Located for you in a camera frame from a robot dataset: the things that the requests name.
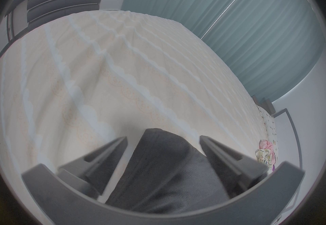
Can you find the black trousers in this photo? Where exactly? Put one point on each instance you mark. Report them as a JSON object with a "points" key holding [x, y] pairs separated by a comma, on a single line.
{"points": [[165, 173]]}

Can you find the white printed pillow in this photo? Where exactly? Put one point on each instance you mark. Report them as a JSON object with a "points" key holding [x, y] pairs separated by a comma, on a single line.
{"points": [[268, 124]]}

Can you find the bed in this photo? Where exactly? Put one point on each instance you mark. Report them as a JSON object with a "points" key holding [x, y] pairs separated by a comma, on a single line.
{"points": [[114, 71]]}

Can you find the pink garment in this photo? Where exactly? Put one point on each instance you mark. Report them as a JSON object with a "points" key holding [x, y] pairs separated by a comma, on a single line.
{"points": [[266, 145]]}

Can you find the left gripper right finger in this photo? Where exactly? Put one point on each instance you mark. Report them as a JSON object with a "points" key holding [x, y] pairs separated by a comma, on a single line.
{"points": [[229, 168]]}

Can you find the grey bedside table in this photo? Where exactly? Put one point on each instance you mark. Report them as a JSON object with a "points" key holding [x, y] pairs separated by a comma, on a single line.
{"points": [[264, 107]]}

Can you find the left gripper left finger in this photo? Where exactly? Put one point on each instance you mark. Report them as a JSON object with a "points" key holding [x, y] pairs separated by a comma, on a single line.
{"points": [[101, 165]]}

